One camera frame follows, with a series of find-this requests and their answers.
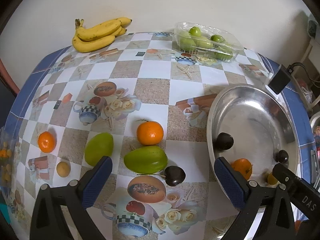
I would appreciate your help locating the orange mandarin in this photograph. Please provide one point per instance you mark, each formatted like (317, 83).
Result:
(241, 167)
(46, 141)
(150, 133)

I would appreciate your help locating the round metal tray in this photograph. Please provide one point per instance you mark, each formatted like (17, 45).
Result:
(250, 115)

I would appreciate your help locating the clear plastic clamshell container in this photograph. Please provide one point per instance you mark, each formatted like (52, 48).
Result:
(232, 40)

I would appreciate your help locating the small tan round fruit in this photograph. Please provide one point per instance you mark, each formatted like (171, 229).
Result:
(63, 169)
(272, 179)

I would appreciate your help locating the clear plastic bag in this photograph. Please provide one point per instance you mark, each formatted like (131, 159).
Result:
(306, 90)

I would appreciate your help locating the pile of small green fruits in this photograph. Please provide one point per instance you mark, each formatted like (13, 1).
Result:
(195, 42)

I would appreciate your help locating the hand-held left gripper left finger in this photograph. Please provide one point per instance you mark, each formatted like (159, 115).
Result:
(98, 180)

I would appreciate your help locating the yellow banana bunch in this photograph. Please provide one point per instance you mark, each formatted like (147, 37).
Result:
(95, 42)

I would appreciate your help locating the white furniture frame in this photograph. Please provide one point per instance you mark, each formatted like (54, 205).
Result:
(310, 52)

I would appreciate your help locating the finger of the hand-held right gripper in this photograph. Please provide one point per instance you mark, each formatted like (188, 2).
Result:
(282, 173)

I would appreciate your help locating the dark purple plum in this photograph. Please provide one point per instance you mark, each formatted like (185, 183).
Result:
(224, 141)
(282, 155)
(175, 175)

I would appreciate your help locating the clear bag of small fruit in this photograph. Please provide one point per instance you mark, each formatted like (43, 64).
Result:
(5, 142)

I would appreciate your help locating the checkered printed tablecloth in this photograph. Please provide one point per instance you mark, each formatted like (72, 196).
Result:
(155, 85)

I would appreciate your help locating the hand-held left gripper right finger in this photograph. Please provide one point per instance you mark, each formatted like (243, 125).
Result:
(228, 180)

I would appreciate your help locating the green mango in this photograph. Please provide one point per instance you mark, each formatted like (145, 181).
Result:
(98, 150)
(146, 159)

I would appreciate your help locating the cluster of small yellow fruits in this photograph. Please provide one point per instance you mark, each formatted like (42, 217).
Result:
(7, 167)

